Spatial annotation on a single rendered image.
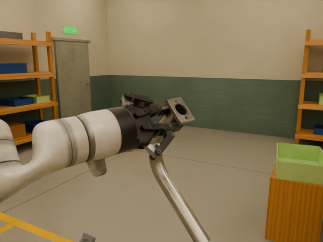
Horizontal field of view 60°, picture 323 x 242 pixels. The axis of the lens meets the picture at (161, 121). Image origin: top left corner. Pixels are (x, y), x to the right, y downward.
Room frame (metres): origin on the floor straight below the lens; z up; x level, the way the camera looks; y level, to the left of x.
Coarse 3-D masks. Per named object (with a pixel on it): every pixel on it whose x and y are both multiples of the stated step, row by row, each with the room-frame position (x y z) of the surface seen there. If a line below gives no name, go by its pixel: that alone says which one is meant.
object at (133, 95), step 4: (128, 92) 0.50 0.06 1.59; (132, 92) 0.51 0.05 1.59; (124, 96) 0.50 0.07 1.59; (128, 96) 0.49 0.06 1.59; (132, 96) 0.50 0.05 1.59; (136, 96) 0.50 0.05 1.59; (140, 96) 0.51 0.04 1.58; (144, 96) 0.52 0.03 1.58; (120, 100) 0.51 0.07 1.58; (136, 100) 0.50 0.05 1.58; (140, 100) 0.51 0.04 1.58; (144, 100) 0.51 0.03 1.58; (148, 100) 0.51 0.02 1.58; (152, 100) 0.52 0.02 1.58; (136, 104) 0.51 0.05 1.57; (140, 104) 0.52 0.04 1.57; (140, 108) 0.52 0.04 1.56
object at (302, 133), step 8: (312, 40) 5.25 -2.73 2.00; (320, 40) 5.19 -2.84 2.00; (304, 48) 5.30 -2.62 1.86; (304, 56) 5.29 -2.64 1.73; (304, 64) 5.29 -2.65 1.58; (304, 72) 5.28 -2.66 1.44; (312, 72) 5.47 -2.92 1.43; (320, 72) 5.47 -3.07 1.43; (304, 80) 5.27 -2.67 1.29; (304, 88) 5.65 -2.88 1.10; (320, 96) 5.17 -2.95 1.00; (304, 104) 5.26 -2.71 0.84; (312, 104) 5.19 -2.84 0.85; (320, 104) 5.17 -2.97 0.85; (296, 128) 5.30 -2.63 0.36; (320, 128) 5.51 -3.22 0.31; (296, 136) 5.25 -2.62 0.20; (304, 136) 5.19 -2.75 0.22; (312, 136) 5.13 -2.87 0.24; (320, 136) 5.10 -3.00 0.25
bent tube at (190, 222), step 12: (180, 108) 0.54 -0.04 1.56; (168, 120) 0.52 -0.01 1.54; (180, 120) 0.50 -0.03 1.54; (192, 120) 0.52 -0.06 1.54; (156, 168) 0.56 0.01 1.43; (156, 180) 0.56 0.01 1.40; (168, 180) 0.54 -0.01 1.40; (168, 192) 0.53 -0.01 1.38; (180, 192) 0.54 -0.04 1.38; (180, 204) 0.51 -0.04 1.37; (180, 216) 0.50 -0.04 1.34; (192, 216) 0.50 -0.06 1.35; (192, 228) 0.49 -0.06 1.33; (204, 240) 0.47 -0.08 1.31
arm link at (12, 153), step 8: (0, 120) 0.33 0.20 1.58; (0, 128) 0.32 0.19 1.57; (8, 128) 0.33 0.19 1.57; (0, 136) 0.31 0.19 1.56; (8, 136) 0.32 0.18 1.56; (0, 144) 0.31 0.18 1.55; (8, 144) 0.32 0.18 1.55; (0, 152) 0.30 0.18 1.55; (8, 152) 0.31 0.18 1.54; (16, 152) 0.33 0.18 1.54; (0, 160) 0.30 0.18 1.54; (8, 160) 0.30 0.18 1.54
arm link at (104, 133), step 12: (84, 120) 0.39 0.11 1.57; (96, 120) 0.39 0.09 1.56; (108, 120) 0.40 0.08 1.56; (96, 132) 0.38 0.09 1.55; (108, 132) 0.39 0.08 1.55; (120, 132) 0.40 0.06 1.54; (96, 144) 0.38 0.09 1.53; (108, 144) 0.39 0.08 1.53; (120, 144) 0.41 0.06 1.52; (96, 156) 0.39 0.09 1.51; (108, 156) 0.41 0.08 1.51; (96, 168) 0.43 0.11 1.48
